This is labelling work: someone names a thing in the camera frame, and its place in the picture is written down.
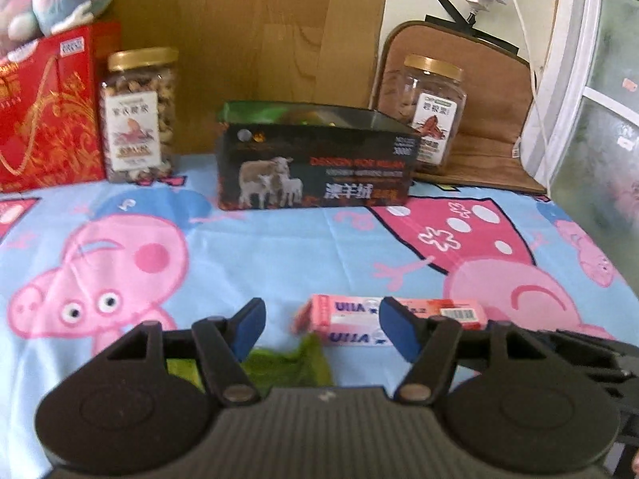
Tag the white window frame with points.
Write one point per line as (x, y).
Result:
(569, 60)

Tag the black tape strip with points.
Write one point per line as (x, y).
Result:
(447, 5)

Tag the pink and blue plush toy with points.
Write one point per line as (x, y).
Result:
(65, 0)

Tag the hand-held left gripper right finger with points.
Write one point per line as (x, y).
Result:
(399, 329)

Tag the printed cartoon pig blanket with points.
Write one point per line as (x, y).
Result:
(249, 249)

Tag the pink snack box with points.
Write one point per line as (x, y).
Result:
(349, 317)

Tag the brown cushion pad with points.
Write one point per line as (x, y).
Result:
(494, 100)

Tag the green snack packet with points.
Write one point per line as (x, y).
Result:
(289, 366)

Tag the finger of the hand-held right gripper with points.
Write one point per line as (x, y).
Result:
(584, 348)

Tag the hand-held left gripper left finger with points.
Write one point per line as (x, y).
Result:
(252, 327)

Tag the brown cardboard box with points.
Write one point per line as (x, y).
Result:
(249, 35)

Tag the red gift box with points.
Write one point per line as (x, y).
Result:
(50, 110)

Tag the black box with sheep print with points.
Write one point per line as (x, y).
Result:
(319, 159)

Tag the nut jar with gold lid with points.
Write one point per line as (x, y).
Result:
(137, 110)
(434, 110)

